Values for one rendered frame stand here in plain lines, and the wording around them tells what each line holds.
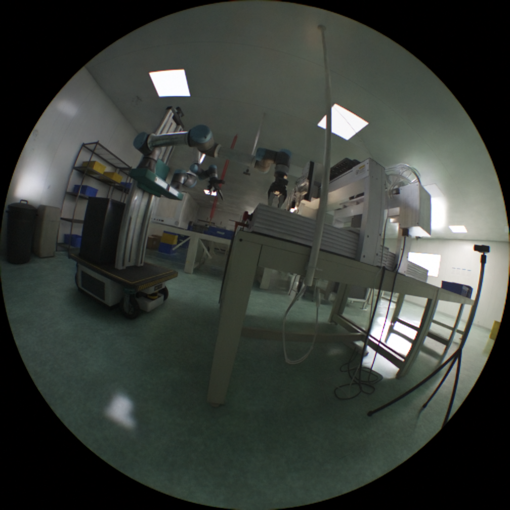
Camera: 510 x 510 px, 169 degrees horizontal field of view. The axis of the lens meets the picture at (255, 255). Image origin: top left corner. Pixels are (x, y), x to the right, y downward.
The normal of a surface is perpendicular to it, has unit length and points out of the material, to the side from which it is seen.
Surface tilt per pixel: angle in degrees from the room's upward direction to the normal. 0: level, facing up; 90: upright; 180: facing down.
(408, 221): 90
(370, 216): 90
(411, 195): 90
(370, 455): 0
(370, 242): 90
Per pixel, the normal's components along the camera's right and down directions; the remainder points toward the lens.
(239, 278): 0.14, 0.07
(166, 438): 0.22, -0.97
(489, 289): -0.96, -0.21
